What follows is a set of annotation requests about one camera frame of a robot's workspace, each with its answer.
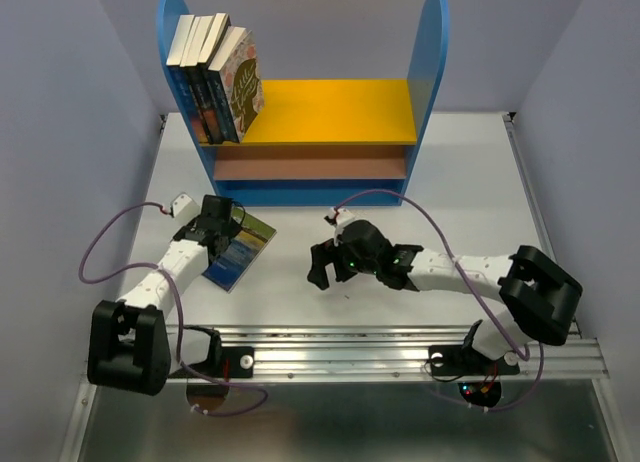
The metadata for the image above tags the Three Days to See book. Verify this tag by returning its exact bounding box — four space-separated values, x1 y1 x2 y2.
180 15 213 145

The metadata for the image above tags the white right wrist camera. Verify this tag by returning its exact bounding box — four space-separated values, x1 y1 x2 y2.
324 207 357 246

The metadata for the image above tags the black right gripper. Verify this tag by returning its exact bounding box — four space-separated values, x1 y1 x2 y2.
307 235 379 288

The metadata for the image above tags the Nineteen Eighty-Four dark book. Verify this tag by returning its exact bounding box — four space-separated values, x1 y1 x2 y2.
207 12 240 144

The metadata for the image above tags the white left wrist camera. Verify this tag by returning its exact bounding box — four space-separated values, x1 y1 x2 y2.
160 193 200 224

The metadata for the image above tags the blue green landscape book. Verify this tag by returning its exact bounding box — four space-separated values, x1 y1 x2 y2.
203 207 277 293

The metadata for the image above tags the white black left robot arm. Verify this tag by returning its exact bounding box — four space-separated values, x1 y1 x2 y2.
87 193 241 395

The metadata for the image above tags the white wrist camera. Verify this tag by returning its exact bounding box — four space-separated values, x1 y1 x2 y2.
324 207 357 246
160 193 200 224

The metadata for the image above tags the blue wooden bookshelf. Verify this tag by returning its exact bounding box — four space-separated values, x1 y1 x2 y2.
156 0 449 207

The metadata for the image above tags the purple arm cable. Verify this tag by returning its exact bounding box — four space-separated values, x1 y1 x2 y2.
78 201 269 417
324 189 546 416

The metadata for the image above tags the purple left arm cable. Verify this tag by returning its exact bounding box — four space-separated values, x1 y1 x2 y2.
78 201 269 417

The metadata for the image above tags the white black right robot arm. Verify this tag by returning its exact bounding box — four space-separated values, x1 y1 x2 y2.
307 220 583 377

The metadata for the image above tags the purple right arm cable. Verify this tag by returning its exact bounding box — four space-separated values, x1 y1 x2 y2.
324 189 546 416

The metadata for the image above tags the aluminium mounting rail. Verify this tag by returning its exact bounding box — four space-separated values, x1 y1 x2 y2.
82 324 612 384

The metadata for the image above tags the A Tale of Two Cities book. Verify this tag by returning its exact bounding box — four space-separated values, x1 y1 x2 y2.
192 15 223 145

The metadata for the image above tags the Little Women floral book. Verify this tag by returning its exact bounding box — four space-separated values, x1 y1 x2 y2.
223 26 265 143

